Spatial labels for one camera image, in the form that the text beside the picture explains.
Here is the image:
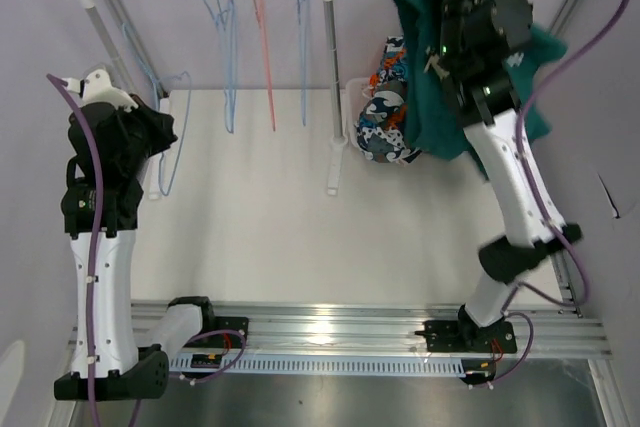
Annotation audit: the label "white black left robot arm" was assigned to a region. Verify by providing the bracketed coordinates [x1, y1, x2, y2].
[54, 102, 217, 402]

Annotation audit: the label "white plastic basket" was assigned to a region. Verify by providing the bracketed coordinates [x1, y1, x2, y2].
[343, 77, 372, 151]

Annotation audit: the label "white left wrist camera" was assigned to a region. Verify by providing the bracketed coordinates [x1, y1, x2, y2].
[62, 67, 138, 112]

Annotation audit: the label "blue orange patterned shorts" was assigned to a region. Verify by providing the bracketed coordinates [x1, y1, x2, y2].
[354, 36, 421, 165]

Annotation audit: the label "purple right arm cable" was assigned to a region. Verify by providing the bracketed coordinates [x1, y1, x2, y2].
[462, 0, 632, 391]

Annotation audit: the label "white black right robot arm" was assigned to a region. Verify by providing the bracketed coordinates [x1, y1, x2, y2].
[429, 0, 582, 351]

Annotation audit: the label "teal green shorts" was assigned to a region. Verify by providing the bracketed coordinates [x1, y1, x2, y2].
[393, 0, 568, 174]

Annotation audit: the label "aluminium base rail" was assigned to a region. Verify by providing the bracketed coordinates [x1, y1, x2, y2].
[67, 300, 614, 361]

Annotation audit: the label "slotted cable duct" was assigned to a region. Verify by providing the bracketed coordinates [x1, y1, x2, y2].
[167, 354, 469, 378]

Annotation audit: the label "pink wire hanger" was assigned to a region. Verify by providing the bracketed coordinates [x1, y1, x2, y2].
[252, 0, 276, 132]

